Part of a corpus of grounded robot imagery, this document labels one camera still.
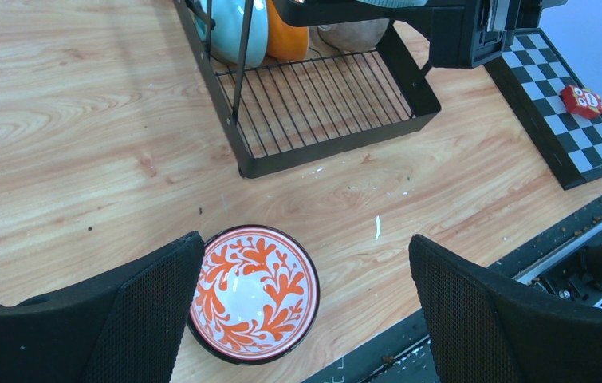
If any black white checkerboard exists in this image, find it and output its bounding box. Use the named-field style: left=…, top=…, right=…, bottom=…
left=485, top=28, right=602, bottom=190

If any red rimmed bowl under celadon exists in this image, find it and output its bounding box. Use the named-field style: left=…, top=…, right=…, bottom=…
left=187, top=224, right=321, bottom=365

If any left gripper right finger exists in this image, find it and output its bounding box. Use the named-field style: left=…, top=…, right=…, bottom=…
left=408, top=235, right=602, bottom=382

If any red owl toy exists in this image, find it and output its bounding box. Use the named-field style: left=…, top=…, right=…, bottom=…
left=560, top=85, right=602, bottom=120

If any celadon bowl black rim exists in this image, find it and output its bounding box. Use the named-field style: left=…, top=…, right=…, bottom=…
left=358, top=0, right=428, bottom=9

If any celadon bowl brown rim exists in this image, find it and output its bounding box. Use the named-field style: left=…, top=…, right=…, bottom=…
left=195, top=0, right=268, bottom=67

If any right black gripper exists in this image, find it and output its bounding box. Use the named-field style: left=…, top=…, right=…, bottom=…
left=274, top=0, right=566, bottom=69

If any beige bowl black rim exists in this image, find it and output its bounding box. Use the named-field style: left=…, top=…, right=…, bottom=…
left=317, top=18, right=389, bottom=52

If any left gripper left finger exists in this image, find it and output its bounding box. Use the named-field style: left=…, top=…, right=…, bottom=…
left=0, top=231, right=205, bottom=382

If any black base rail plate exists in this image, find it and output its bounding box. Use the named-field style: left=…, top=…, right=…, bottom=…
left=312, top=196, right=602, bottom=382

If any white bowl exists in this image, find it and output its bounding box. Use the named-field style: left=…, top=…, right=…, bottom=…
left=266, top=0, right=310, bottom=61

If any black wire dish rack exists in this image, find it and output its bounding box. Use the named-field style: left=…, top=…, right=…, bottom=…
left=175, top=1, right=441, bottom=179

